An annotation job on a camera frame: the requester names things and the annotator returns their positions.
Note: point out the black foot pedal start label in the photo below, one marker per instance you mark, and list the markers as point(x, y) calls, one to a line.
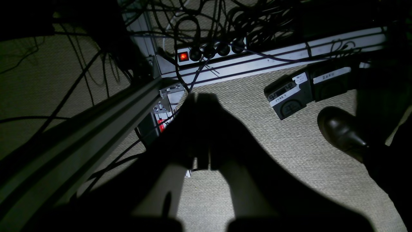
point(289, 94)

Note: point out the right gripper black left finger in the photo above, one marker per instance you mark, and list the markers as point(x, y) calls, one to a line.
point(187, 137)

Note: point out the aluminium frame rail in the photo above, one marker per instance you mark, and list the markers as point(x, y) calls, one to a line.
point(45, 172)

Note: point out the black leather shoe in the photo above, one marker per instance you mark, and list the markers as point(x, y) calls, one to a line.
point(342, 131)

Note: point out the white power strip red switch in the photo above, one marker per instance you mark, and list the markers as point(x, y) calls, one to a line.
point(217, 50)

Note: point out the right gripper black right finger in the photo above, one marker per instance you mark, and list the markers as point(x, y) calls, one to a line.
point(231, 140)

